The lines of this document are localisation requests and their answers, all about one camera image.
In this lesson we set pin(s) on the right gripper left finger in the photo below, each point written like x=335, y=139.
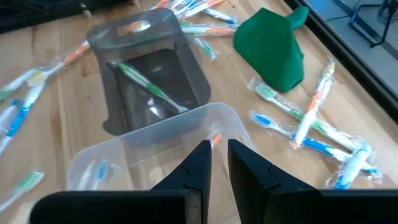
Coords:
x=186, y=193

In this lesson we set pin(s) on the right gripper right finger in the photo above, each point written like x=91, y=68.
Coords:
x=258, y=193

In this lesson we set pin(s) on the orange toothbrush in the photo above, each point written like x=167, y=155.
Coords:
x=211, y=30
x=314, y=102
x=216, y=139
x=74, y=53
x=161, y=3

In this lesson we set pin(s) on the wrapped toothbrushes behind bin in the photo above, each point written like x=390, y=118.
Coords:
x=202, y=6

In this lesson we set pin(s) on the clear plastic bin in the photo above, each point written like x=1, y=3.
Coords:
x=140, y=146

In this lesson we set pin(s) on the green cloth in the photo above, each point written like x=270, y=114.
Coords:
x=270, y=49

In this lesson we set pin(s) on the dark grey plastic bin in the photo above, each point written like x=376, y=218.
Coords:
x=168, y=34

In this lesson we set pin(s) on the black floor fan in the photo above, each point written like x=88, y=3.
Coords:
x=390, y=14

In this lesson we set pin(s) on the black table frame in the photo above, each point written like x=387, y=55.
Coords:
x=357, y=71

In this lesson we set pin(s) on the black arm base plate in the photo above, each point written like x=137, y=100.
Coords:
x=46, y=12

